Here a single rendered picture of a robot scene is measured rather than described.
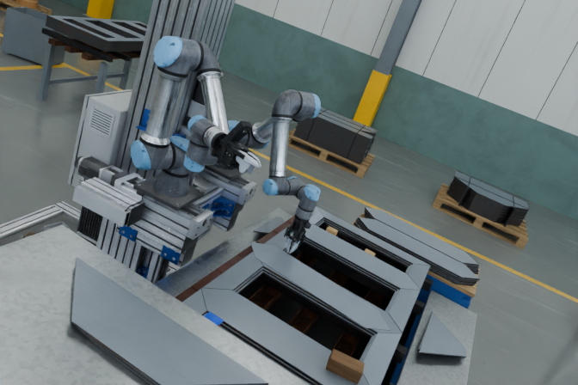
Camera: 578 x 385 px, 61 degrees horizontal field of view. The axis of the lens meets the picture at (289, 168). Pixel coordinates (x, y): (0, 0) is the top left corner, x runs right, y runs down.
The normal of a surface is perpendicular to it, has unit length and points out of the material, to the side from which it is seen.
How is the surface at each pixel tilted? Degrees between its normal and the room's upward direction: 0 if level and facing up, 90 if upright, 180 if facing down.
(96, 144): 90
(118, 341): 0
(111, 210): 90
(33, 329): 0
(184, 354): 0
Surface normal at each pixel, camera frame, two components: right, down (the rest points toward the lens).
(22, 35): -0.06, 0.33
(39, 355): 0.33, -0.88
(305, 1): -0.33, 0.22
